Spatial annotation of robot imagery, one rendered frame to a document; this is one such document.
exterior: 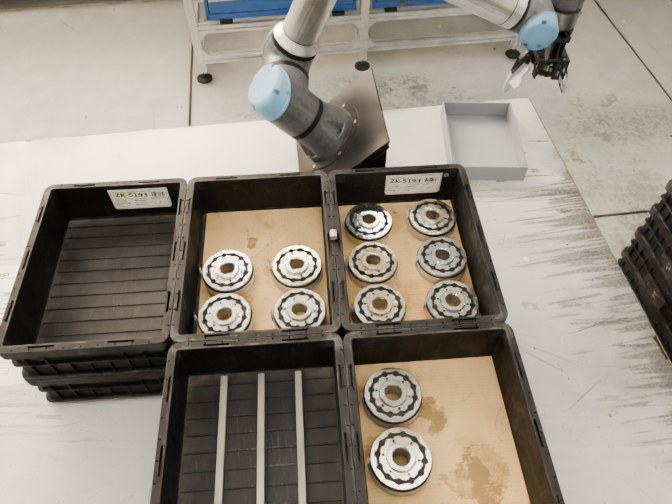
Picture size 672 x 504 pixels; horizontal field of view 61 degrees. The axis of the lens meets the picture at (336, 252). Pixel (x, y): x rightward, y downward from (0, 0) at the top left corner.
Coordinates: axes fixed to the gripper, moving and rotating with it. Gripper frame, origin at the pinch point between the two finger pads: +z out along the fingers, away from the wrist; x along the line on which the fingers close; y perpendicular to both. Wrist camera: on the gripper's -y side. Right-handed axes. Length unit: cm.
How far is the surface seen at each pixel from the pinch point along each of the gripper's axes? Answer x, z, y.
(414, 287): -34, 6, 57
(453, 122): -16.2, 18.6, -9.7
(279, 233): -62, 6, 43
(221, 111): -109, 89, -101
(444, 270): -28, 3, 55
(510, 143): -0.9, 18.6, -0.8
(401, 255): -36, 6, 49
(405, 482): -38, 3, 97
